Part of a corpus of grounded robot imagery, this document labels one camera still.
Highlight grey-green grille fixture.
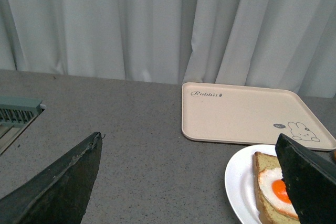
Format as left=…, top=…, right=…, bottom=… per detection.
left=1, top=96, right=46, bottom=154

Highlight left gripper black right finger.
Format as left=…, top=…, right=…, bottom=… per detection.
left=275, top=134, right=335, bottom=223

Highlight bottom bread slice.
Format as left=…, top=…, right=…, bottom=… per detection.
left=253, top=152, right=300, bottom=223

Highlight white round plate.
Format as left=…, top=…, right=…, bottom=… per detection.
left=225, top=145, right=276, bottom=223

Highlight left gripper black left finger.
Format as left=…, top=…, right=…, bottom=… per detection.
left=1, top=132, right=102, bottom=223

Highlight fried egg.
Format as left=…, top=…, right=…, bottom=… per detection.
left=258, top=167, right=298, bottom=220

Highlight beige rabbit tray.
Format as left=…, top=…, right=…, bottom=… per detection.
left=182, top=82, right=335, bottom=151

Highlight white curtain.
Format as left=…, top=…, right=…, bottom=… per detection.
left=1, top=0, right=335, bottom=98

